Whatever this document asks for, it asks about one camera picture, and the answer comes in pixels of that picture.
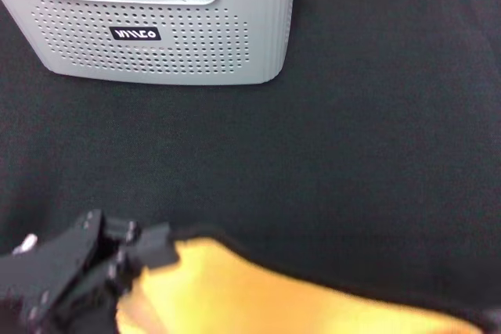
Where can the grey perforated storage box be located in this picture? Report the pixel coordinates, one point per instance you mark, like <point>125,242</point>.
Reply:
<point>195,56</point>

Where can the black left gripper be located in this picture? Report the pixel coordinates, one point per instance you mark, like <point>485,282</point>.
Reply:
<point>47,283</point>

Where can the yellow towel with black trim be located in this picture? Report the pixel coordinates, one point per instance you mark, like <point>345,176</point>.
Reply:
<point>254,299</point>

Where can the black tablecloth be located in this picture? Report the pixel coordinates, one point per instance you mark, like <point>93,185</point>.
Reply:
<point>352,134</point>

